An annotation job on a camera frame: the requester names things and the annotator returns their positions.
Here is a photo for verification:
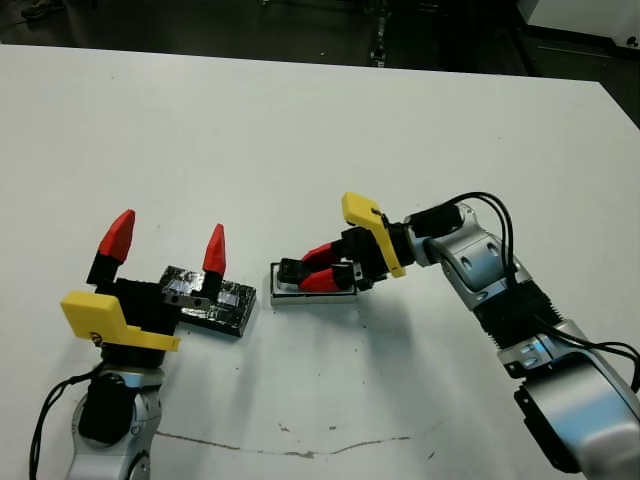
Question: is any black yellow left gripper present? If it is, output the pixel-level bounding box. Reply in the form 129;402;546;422
60;208;227;368

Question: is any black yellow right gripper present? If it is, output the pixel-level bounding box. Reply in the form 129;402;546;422
297;191;417;293

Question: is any black glossy box lid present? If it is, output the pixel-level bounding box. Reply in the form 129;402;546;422
158;265;259;340

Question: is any dark metal pole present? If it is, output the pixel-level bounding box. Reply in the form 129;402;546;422
368;0;392;67

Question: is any dark shoe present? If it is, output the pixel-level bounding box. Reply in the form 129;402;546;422
21;0;67;21

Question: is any white camera box base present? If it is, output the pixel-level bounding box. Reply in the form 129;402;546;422
269;261;359;307

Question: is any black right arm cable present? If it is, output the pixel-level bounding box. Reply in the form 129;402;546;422
434;191;640;396

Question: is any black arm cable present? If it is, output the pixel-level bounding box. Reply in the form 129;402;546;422
434;191;640;396
28;368;104;480

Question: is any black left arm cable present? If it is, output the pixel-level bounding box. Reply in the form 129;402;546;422
28;368;104;480

